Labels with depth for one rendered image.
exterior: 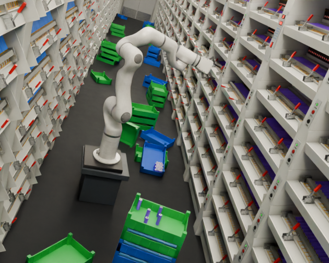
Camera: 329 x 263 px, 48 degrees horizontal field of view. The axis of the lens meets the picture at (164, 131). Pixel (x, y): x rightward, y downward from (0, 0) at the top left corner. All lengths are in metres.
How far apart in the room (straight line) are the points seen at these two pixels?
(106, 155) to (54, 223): 0.54
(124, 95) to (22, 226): 0.99
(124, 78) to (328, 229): 1.42
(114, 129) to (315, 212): 1.39
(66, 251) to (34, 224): 0.28
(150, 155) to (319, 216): 2.04
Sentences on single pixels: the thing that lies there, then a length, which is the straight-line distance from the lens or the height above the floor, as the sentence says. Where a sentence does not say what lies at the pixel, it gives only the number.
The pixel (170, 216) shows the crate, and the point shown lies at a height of 0.41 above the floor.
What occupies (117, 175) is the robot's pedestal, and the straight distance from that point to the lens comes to 2.48.
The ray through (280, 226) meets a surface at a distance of 1.71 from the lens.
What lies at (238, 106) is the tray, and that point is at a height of 0.92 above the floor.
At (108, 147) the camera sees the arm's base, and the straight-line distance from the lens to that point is 2.47.
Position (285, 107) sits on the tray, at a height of 1.13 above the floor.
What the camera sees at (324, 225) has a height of 0.93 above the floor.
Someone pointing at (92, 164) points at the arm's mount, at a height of 0.30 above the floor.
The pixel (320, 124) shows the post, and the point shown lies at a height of 1.20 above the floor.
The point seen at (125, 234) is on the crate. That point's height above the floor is 0.36.
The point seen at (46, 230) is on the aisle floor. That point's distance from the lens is 2.36.
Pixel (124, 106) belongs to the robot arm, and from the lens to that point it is 2.31.
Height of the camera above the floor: 1.55
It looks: 22 degrees down
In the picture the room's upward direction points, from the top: 19 degrees clockwise
